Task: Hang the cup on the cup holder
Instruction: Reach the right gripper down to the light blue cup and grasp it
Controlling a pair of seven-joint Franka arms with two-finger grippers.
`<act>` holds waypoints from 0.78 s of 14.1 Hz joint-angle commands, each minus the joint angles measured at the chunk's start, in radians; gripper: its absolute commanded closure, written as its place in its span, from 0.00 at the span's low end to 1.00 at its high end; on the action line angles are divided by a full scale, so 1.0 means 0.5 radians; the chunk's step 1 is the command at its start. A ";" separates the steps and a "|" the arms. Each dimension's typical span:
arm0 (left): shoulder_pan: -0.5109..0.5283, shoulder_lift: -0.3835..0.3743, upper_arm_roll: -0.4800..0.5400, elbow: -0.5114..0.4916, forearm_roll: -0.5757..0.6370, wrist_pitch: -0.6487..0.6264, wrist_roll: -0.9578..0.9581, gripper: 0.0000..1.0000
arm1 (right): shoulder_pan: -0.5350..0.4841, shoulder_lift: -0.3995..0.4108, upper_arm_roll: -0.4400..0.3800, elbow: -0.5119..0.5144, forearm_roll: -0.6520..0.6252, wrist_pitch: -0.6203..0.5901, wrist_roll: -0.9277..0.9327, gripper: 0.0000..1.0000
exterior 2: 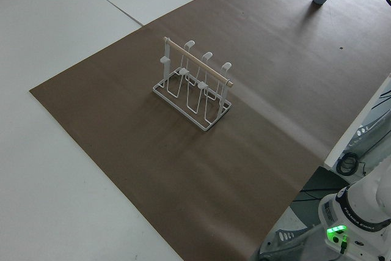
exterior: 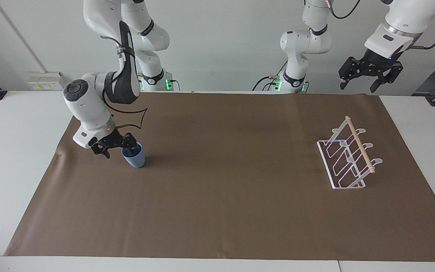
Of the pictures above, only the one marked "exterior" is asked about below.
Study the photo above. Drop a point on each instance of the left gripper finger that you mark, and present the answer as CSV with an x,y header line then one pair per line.
x,y
387,75
351,70

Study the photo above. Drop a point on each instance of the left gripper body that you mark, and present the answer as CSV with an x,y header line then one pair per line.
x,y
381,62

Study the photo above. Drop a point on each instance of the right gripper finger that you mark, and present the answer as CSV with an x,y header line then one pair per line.
x,y
102,151
132,141

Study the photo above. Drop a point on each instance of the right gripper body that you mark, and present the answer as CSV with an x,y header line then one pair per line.
x,y
111,139

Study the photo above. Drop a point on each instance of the blue cup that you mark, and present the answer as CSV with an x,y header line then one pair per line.
x,y
134,158

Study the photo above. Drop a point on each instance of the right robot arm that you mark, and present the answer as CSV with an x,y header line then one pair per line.
x,y
89,109

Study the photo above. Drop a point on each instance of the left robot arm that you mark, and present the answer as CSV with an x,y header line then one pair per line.
x,y
300,49

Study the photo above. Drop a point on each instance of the white wall socket strip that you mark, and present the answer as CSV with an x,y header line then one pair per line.
x,y
45,81

